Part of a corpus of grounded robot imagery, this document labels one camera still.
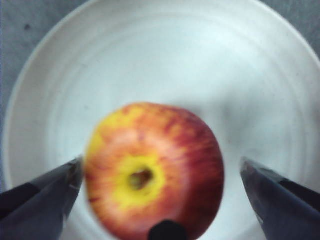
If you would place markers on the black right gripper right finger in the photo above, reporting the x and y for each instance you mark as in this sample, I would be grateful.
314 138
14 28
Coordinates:
287 207

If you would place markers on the pale yellow plate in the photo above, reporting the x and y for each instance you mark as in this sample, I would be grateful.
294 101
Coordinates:
150 62

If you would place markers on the red yellow apple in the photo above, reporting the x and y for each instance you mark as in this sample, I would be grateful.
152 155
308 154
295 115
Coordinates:
175 150

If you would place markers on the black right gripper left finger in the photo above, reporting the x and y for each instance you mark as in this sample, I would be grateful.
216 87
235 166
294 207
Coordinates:
37 212

